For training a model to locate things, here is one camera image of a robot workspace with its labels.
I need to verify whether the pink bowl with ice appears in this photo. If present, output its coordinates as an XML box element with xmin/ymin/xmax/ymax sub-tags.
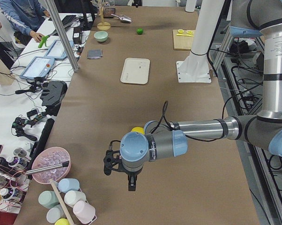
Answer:
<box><xmin>32</xmin><ymin>147</ymin><xmax>71</xmax><ymax>184</ymax></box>

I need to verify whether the green hand tool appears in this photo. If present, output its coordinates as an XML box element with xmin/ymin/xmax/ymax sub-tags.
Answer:
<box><xmin>38</xmin><ymin>35</ymin><xmax>50</xmax><ymax>48</ymax></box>

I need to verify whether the white rabbit tray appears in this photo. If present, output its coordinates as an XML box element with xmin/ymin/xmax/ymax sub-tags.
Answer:
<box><xmin>120</xmin><ymin>58</ymin><xmax>150</xmax><ymax>85</ymax></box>

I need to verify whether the teach pendant tablet far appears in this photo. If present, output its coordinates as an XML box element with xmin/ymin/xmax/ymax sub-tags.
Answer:
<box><xmin>45</xmin><ymin>40</ymin><xmax>67</xmax><ymax>60</ymax></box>

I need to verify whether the black device on side table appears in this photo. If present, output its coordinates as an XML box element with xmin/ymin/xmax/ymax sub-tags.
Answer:
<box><xmin>40</xmin><ymin>81</ymin><xmax>67</xmax><ymax>117</ymax></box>

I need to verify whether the wooden cutting board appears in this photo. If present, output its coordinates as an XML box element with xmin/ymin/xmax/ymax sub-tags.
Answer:
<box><xmin>172</xmin><ymin>29</ymin><xmax>195</xmax><ymax>51</ymax></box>

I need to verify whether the green cup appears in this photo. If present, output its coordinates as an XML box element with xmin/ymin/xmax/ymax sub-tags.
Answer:
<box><xmin>38</xmin><ymin>190</ymin><xmax>59</xmax><ymax>209</ymax></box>

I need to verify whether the white wire cup rack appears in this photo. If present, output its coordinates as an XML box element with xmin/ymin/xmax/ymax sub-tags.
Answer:
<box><xmin>59</xmin><ymin>182</ymin><xmax>97</xmax><ymax>225</ymax></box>

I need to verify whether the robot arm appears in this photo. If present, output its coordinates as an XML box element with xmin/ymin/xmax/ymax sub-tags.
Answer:
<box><xmin>104</xmin><ymin>0</ymin><xmax>282</xmax><ymax>191</ymax></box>

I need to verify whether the blue cup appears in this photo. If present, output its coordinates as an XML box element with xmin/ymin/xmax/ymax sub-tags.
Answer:
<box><xmin>58</xmin><ymin>178</ymin><xmax>80</xmax><ymax>193</ymax></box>

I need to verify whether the black keyboard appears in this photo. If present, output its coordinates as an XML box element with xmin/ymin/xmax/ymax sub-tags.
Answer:
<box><xmin>61</xmin><ymin>15</ymin><xmax>77</xmax><ymax>27</ymax></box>

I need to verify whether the wooden mug tree stand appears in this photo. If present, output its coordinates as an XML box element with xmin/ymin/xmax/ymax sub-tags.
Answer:
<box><xmin>92</xmin><ymin>0</ymin><xmax>111</xmax><ymax>31</ymax></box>

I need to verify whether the teach pendant tablet near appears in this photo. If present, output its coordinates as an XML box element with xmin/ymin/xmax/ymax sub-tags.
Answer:
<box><xmin>20</xmin><ymin>56</ymin><xmax>55</xmax><ymax>80</ymax></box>

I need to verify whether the silver metal scoop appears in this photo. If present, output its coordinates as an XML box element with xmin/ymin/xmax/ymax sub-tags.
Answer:
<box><xmin>111</xmin><ymin>14</ymin><xmax>132</xmax><ymax>23</ymax></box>

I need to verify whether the white cup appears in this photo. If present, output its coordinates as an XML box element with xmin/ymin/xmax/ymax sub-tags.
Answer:
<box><xmin>64</xmin><ymin>190</ymin><xmax>86</xmax><ymax>208</ymax></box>

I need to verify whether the grey cup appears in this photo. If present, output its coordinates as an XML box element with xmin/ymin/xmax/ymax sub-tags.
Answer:
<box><xmin>46</xmin><ymin>204</ymin><xmax>66</xmax><ymax>224</ymax></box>

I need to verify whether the yellow plastic knife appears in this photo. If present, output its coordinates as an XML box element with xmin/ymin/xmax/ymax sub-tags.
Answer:
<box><xmin>176</xmin><ymin>34</ymin><xmax>194</xmax><ymax>37</ymax></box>

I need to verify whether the yellow cup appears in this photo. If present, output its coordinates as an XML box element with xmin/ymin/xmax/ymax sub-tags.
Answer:
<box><xmin>54</xmin><ymin>218</ymin><xmax>70</xmax><ymax>225</ymax></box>

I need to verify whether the wooden cup rack stick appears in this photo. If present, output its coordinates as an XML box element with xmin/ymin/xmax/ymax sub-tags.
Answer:
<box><xmin>50</xmin><ymin>180</ymin><xmax>74</xmax><ymax>225</ymax></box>

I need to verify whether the metal scoop in bowl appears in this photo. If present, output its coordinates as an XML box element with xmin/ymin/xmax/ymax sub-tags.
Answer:
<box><xmin>26</xmin><ymin>161</ymin><xmax>70</xmax><ymax>175</ymax></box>

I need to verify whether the aluminium frame post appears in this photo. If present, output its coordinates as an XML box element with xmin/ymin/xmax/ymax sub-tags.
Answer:
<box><xmin>45</xmin><ymin>0</ymin><xmax>79</xmax><ymax>72</ymax></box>

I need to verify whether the grey folded cloth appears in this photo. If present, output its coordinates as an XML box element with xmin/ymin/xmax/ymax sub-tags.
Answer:
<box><xmin>87</xmin><ymin>49</ymin><xmax>103</xmax><ymax>59</ymax></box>

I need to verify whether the seated person in blue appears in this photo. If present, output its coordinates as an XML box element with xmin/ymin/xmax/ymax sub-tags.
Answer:
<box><xmin>0</xmin><ymin>0</ymin><xmax>50</xmax><ymax>45</ymax></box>

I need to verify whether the mint green bowl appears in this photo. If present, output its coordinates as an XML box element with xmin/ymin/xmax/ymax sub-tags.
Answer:
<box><xmin>94</xmin><ymin>31</ymin><xmax>108</xmax><ymax>42</ymax></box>

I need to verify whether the yellow lemon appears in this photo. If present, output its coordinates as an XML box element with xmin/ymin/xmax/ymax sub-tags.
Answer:
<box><xmin>131</xmin><ymin>127</ymin><xmax>145</xmax><ymax>135</ymax></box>

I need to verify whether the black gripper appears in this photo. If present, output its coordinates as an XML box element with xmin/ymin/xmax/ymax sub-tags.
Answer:
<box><xmin>104</xmin><ymin>140</ymin><xmax>142</xmax><ymax>191</ymax></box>

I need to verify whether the green lime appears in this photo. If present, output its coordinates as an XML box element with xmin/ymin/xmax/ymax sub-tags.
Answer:
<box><xmin>136</xmin><ymin>28</ymin><xmax>143</xmax><ymax>35</ymax></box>

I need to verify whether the pink cup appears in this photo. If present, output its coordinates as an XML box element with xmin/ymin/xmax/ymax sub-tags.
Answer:
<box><xmin>73</xmin><ymin>201</ymin><xmax>97</xmax><ymax>224</ymax></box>

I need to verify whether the teach pendant tablet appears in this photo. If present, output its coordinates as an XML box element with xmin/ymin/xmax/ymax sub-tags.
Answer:
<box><xmin>20</xmin><ymin>56</ymin><xmax>55</xmax><ymax>80</ymax></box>
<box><xmin>45</xmin><ymin>40</ymin><xmax>67</xmax><ymax>60</ymax></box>

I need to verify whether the dark wooden tray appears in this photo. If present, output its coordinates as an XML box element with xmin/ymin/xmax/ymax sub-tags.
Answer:
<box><xmin>104</xmin><ymin>8</ymin><xmax>116</xmax><ymax>18</ymax></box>

